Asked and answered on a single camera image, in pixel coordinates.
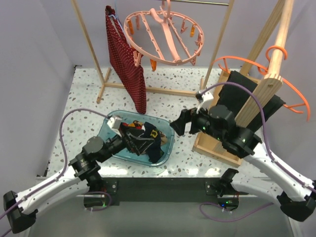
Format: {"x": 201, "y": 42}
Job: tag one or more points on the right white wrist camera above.
{"x": 205, "y": 100}

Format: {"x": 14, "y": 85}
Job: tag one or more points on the aluminium rail frame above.
{"x": 225, "y": 203}

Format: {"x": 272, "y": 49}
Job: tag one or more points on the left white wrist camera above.
{"x": 114, "y": 123}

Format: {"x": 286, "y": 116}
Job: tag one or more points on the orange plastic hanger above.
{"x": 263, "y": 71}

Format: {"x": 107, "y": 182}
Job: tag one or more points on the beige brown argyle sock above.
{"x": 163, "y": 139}

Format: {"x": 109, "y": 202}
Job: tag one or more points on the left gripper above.
{"x": 138, "y": 145}

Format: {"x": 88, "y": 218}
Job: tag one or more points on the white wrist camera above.
{"x": 205, "y": 100}
{"x": 114, "y": 123}

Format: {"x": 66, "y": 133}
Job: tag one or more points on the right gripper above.
{"x": 187, "y": 115}

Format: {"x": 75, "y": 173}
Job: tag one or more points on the wooden clothes rack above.
{"x": 264, "y": 87}

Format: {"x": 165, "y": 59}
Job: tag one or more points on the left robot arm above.
{"x": 21, "y": 208}

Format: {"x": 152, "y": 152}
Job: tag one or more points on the black multicolour argyle sock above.
{"x": 133, "y": 126}

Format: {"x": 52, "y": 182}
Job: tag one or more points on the light blue hanger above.
{"x": 115, "y": 14}

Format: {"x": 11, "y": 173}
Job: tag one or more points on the blue transparent plastic basin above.
{"x": 161, "y": 124}

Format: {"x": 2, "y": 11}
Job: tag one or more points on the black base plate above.
{"x": 157, "y": 190}

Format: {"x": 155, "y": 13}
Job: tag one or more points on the pink round clip hanger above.
{"x": 164, "y": 28}

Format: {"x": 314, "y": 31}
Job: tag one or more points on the red polka dot garment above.
{"x": 122, "y": 60}

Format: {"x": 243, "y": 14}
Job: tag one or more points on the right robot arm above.
{"x": 259, "y": 153}

